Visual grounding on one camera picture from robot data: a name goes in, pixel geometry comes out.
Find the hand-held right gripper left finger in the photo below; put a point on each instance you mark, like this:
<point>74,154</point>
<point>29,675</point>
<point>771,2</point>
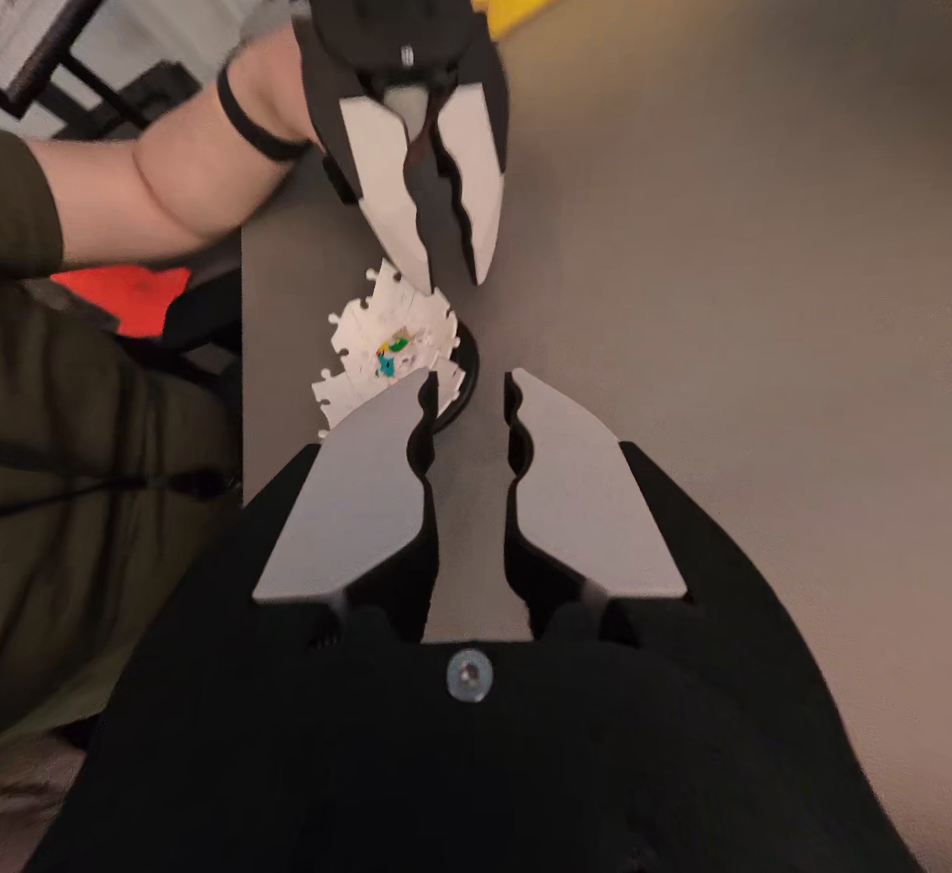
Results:
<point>349,508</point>

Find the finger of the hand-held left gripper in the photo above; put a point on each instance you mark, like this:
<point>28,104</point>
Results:
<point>379,174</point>
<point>480,166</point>

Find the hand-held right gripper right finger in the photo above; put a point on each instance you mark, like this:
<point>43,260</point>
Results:
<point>591,508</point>

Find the white half puzzle ball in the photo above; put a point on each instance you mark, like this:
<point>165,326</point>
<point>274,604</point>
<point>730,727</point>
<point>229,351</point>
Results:
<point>357,360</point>

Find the person's left forearm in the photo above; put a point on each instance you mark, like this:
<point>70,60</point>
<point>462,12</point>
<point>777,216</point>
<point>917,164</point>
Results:
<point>149,181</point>

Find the colourful loose puzzle piece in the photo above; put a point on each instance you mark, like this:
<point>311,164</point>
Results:
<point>390,356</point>

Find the person's left hand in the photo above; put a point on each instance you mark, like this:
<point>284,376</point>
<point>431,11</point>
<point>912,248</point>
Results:
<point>275,85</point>

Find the orange red tape strip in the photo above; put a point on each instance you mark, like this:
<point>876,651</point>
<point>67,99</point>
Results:
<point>119,293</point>

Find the black framed printed sign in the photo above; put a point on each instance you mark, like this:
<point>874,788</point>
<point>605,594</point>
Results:
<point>37,10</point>

